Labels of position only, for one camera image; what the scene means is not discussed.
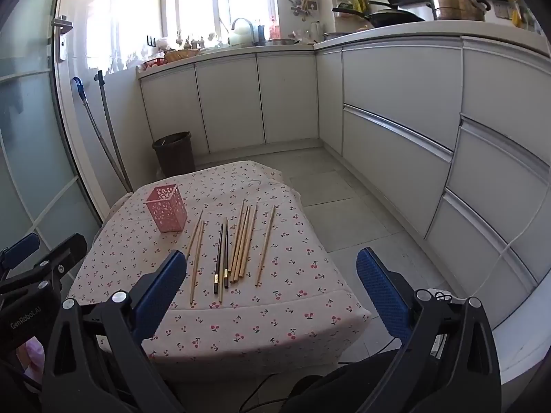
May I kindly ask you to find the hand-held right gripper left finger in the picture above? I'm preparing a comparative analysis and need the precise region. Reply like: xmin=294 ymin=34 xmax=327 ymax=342
xmin=41 ymin=250 xmax=188 ymax=413

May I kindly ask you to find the woven basket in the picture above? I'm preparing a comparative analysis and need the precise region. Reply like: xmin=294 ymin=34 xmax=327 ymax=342
xmin=164 ymin=48 xmax=201 ymax=63

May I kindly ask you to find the white power cable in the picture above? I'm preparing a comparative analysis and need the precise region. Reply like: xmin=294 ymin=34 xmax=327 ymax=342
xmin=467 ymin=168 xmax=551 ymax=299

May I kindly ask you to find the brown trash bin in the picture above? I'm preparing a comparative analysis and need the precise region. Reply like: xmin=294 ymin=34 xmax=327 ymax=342
xmin=152 ymin=131 xmax=196 ymax=178

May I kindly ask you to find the black cable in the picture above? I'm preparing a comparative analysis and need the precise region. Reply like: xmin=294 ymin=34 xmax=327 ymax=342
xmin=239 ymin=372 xmax=302 ymax=413

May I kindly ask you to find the black wok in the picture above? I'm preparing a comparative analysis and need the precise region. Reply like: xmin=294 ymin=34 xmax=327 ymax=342
xmin=331 ymin=6 xmax=427 ymax=29

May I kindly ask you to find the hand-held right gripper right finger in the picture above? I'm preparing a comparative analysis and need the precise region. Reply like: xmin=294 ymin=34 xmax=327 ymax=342
xmin=356 ymin=247 xmax=502 ymax=413

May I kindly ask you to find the stainless steel pot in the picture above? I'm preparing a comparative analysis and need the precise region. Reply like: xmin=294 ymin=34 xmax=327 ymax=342
xmin=427 ymin=0 xmax=491 ymax=22

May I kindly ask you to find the white kitchen cabinet unit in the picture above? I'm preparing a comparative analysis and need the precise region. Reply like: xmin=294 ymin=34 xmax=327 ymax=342
xmin=138 ymin=21 xmax=551 ymax=388

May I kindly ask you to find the wooden chopstick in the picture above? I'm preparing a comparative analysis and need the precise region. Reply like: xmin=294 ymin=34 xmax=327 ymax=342
xmin=235 ymin=205 xmax=251 ymax=283
xmin=218 ymin=226 xmax=226 ymax=304
xmin=186 ymin=210 xmax=204 ymax=258
xmin=240 ymin=202 xmax=259 ymax=279
xmin=256 ymin=205 xmax=277 ymax=288
xmin=231 ymin=212 xmax=249 ymax=283
xmin=228 ymin=200 xmax=246 ymax=273
xmin=190 ymin=219 xmax=206 ymax=306

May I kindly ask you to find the pink perforated utensil holder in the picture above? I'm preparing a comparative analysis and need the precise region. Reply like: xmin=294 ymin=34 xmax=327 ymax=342
xmin=145 ymin=183 xmax=189 ymax=234

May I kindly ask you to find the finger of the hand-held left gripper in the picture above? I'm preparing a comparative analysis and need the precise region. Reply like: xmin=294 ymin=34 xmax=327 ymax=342
xmin=0 ymin=233 xmax=41 ymax=269
xmin=0 ymin=233 xmax=88 ymax=308

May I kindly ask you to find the frosted glass sliding door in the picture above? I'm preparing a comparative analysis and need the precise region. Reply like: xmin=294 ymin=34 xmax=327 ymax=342
xmin=0 ymin=0 xmax=104 ymax=267

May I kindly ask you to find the metal door handle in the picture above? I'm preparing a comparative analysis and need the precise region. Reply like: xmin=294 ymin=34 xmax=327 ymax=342
xmin=50 ymin=15 xmax=74 ymax=63

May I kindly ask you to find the blue-handled mop pole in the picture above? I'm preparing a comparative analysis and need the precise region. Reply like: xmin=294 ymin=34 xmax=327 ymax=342
xmin=72 ymin=76 xmax=132 ymax=193

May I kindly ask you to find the cherry print tablecloth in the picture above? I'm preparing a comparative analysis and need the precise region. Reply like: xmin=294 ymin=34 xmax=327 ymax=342
xmin=66 ymin=160 xmax=372 ymax=371

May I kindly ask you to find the kitchen window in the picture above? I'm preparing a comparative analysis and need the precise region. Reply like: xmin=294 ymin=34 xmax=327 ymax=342
xmin=86 ymin=0 xmax=280 ymax=70

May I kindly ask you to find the metal kitchen faucet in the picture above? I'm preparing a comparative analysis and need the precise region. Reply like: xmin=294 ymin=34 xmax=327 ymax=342
xmin=231 ymin=17 xmax=256 ymax=46

